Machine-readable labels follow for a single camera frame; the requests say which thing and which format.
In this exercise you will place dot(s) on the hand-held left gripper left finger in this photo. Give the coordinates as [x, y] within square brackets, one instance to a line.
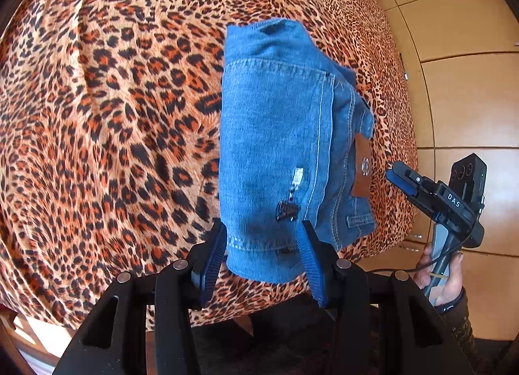
[212, 263]

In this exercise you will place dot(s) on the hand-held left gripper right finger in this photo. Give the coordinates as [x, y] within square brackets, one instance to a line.
[310, 266]

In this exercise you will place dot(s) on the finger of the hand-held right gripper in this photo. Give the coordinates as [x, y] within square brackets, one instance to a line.
[401, 183]

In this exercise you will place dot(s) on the blue denim pants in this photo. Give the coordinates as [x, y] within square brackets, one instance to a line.
[267, 135]

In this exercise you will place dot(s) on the person's right forearm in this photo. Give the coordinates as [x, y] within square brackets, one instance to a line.
[462, 326]

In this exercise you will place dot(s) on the person's right hand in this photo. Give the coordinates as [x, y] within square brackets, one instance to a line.
[452, 277]

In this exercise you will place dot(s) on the brown wooden furniture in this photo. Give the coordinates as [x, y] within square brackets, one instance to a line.
[28, 342]

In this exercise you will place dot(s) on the leopard print bedspread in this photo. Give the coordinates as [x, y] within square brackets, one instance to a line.
[101, 95]

